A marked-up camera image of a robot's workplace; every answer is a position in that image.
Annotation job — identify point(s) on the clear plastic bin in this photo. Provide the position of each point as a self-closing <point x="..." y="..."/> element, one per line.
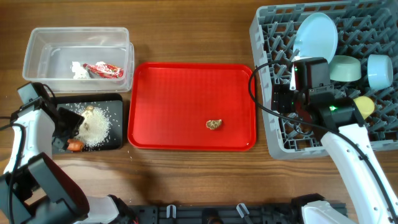
<point x="51" y="51"/>

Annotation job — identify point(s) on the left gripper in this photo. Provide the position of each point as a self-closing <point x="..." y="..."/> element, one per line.
<point x="76" y="119"/>

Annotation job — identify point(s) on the red snack wrapper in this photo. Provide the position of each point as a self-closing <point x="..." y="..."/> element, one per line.
<point x="104" y="70"/>

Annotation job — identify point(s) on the red serving tray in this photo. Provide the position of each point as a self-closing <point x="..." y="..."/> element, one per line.
<point x="171" y="103"/>

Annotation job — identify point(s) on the rice and nuts food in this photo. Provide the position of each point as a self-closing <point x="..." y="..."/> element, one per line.
<point x="95" y="129"/>

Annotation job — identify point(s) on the green bowl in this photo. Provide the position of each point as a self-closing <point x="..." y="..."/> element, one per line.
<point x="345" y="69"/>

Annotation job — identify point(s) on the orange carrot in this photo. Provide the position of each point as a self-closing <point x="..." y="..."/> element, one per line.
<point x="75" y="145"/>

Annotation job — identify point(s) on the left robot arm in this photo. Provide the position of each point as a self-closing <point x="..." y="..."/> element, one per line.
<point x="34" y="189"/>

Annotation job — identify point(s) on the light blue plate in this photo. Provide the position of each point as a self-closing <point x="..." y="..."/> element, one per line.
<point x="316" y="38"/>

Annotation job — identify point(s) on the brown food scrap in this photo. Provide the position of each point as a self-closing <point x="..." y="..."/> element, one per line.
<point x="213" y="124"/>

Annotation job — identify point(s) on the light blue bowl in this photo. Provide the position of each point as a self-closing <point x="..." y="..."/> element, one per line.
<point x="380" y="72"/>

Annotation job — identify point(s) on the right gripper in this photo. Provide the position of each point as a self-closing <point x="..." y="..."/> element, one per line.
<point x="283" y="100"/>

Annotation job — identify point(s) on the black waste tray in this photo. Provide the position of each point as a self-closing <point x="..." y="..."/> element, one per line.
<point x="111" y="104"/>

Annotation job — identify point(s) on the grey dishwasher rack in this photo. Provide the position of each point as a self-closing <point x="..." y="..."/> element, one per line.
<point x="364" y="28"/>

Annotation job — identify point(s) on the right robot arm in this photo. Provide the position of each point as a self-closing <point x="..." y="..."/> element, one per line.
<point x="339" y="125"/>

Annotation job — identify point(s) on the white tissue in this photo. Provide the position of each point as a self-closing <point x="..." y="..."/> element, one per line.
<point x="79" y="71"/>

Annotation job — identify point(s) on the yellow plastic cup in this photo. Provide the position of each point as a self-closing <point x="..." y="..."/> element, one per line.
<point x="365" y="106"/>

